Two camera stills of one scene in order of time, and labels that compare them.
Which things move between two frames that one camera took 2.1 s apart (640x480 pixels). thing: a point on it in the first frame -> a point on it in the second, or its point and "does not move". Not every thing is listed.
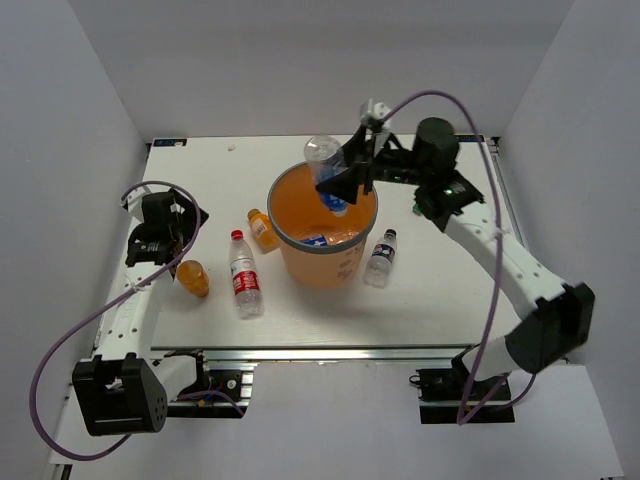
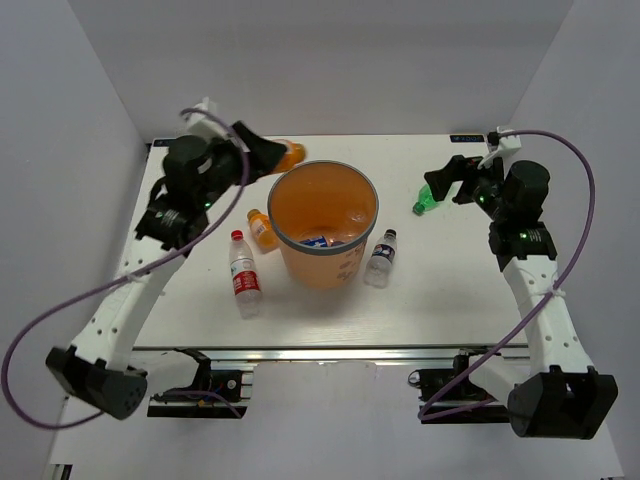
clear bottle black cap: x=378 y=268 does not move
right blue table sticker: x=469 y=138 does not move
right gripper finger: x=345 y=184 -> x=441 y=182
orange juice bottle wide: x=192 y=275 -> x=295 y=153
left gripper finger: x=202 y=217 -> x=263 y=160
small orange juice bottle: x=267 y=236 does not move
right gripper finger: x=360 y=150 -> x=465 y=194
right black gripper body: x=398 y=165 -> x=487 y=195
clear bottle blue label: x=325 y=158 -> x=356 y=216
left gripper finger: x=188 y=205 -> x=261 y=149
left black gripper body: x=184 y=228 -> x=226 y=163
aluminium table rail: x=395 y=353 does not move
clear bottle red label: x=246 y=284 does not move
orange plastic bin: x=320 y=251 does not move
